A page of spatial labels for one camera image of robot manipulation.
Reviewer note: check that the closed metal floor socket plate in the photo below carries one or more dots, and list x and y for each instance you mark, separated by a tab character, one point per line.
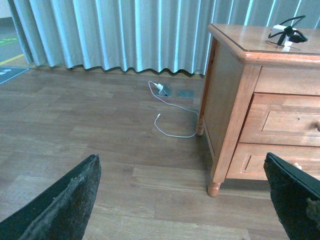
185	94

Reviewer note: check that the dark floor sign mat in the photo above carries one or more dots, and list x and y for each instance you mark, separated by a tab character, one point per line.
9	72

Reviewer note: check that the open metal floor socket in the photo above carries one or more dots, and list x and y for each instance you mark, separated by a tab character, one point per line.
165	92

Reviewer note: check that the grey pleated curtain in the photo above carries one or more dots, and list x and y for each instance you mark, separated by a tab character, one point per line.
140	34

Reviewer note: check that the white wall plug adapter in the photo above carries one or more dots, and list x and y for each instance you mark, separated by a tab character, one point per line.
159	86

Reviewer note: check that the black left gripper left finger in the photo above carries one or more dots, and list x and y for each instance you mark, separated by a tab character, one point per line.
62	211

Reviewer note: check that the wooden top drawer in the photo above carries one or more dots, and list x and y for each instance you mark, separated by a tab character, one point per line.
283	119

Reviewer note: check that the bottom drawer wooden knob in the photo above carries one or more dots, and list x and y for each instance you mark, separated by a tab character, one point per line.
297	166

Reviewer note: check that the wooden nightstand cabinet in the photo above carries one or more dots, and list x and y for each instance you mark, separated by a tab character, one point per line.
242	62

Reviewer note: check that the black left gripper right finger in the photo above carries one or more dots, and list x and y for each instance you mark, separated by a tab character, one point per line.
296	198

